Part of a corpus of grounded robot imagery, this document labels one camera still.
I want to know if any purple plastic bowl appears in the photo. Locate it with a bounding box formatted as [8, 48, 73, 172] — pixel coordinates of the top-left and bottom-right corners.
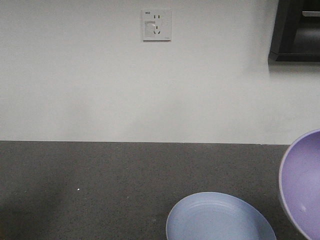
[278, 129, 320, 240]

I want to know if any light blue plastic plate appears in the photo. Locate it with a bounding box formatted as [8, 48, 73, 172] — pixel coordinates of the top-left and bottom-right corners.
[165, 192, 276, 240]

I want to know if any white wall power socket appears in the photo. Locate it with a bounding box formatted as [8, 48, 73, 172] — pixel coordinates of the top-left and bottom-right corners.
[140, 8, 172, 42]

